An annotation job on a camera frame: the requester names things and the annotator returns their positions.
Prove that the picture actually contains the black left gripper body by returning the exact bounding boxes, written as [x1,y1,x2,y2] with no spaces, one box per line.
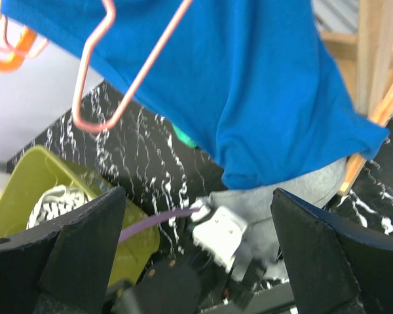
[222,261,267,307]

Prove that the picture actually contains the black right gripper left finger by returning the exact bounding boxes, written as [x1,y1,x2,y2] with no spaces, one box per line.
[0,187,126,313]

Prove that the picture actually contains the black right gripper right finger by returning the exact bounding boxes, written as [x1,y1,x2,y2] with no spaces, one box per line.
[279,205,393,313]

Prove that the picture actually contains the black white striped tank top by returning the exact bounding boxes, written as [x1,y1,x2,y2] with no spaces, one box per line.
[26,185,90,230]

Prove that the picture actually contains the grey tank top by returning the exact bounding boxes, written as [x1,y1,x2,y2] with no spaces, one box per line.
[205,158,347,279]

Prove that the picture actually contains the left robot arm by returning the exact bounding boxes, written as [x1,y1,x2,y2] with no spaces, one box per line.
[102,252,267,313]

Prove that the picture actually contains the green tank top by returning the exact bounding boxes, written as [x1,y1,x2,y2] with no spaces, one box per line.
[172,124,198,149]

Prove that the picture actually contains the blue tank top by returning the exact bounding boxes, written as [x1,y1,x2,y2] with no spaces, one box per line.
[1,1,389,190]

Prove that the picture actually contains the orange plastic hanger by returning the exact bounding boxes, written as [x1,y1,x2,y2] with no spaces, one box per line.
[0,1,37,73]

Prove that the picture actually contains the pink hanger under blue top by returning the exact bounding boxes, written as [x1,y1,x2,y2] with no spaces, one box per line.
[0,17,49,59]

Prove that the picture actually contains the olive green plastic basket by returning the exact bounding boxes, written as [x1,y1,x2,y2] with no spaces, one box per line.
[0,145,160,284]

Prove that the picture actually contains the wooden clothes rack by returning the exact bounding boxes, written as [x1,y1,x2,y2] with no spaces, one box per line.
[317,0,393,197]

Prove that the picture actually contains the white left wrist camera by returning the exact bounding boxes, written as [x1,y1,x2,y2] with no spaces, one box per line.
[191,200,248,273]

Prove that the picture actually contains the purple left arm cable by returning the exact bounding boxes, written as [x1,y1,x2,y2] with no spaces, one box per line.
[117,207,197,244]

